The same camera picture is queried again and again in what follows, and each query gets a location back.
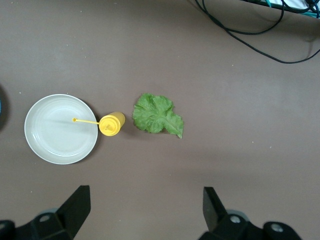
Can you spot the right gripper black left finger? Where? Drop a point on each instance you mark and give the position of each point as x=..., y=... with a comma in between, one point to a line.
x=62, y=220

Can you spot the green lettuce leaf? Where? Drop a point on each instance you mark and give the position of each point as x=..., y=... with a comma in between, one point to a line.
x=155, y=116

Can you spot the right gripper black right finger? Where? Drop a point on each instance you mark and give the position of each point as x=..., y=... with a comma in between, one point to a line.
x=220, y=225

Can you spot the beige round plate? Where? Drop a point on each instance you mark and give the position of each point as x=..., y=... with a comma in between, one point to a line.
x=57, y=140

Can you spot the blue round plate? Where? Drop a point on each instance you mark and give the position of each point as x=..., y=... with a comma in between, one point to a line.
x=0, y=107

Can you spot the yellow mustard squeeze bottle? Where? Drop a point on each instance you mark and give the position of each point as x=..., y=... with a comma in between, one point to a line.
x=111, y=125

